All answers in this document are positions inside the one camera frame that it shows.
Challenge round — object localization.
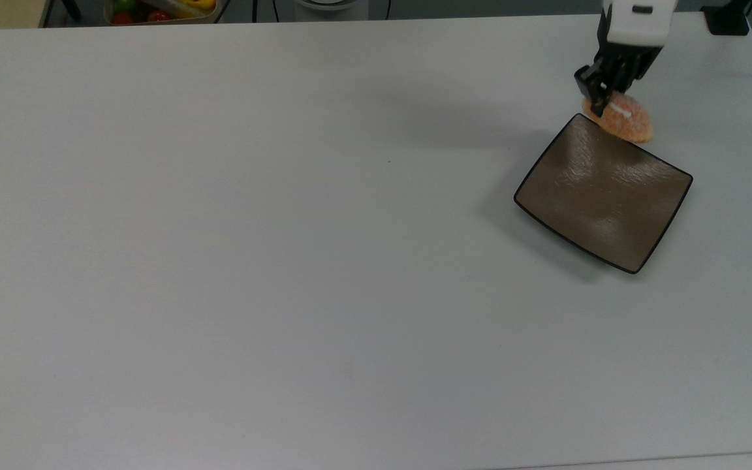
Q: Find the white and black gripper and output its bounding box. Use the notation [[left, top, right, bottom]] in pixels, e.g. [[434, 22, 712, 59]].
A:
[[574, 0, 678, 119]]

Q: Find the round orange bread bun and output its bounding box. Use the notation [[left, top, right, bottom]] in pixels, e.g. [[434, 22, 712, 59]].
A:
[[582, 91, 655, 144]]

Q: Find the square brown ceramic plate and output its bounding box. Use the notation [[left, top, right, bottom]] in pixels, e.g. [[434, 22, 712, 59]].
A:
[[513, 112, 695, 275]]

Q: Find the yellow toy banana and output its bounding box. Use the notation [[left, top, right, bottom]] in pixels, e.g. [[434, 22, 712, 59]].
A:
[[176, 0, 217, 18]]

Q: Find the beige basket of fruit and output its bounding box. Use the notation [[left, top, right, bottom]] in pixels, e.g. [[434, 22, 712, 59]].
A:
[[102, 0, 221, 26]]

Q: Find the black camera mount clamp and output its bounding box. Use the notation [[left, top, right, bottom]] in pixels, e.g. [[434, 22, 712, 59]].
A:
[[700, 0, 752, 37]]

